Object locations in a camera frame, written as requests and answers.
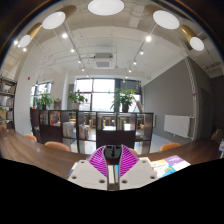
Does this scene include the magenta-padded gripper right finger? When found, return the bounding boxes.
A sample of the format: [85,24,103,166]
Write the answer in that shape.
[117,145,159,191]

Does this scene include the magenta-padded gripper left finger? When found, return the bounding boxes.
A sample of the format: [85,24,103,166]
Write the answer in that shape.
[67,145,110,191]

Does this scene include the small black charger block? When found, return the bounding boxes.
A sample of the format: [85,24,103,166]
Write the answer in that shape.
[103,144,123,166]

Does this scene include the colourful picture book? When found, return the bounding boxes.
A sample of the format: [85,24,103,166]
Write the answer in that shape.
[149,159,176,179]

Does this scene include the purple and white book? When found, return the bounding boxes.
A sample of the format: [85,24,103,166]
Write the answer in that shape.
[163,154,192,171]

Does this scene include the low dark divider shelf unit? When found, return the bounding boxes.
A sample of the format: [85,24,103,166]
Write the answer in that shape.
[29,107,155,155]

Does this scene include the potted green plant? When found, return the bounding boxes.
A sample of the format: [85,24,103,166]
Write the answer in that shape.
[68,90,88,111]
[34,93,56,111]
[111,88,138,113]

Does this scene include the tall dark bookshelf unit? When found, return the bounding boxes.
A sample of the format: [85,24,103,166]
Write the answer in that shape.
[0,76,18,131]

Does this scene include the ceiling air conditioner unit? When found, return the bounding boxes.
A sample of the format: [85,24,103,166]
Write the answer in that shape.
[92,53,115,70]

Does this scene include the ceiling track spotlights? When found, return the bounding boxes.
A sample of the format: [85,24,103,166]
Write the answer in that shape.
[13,32,153,73]

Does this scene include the white wall radiator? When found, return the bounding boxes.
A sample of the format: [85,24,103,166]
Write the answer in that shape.
[163,114,192,138]

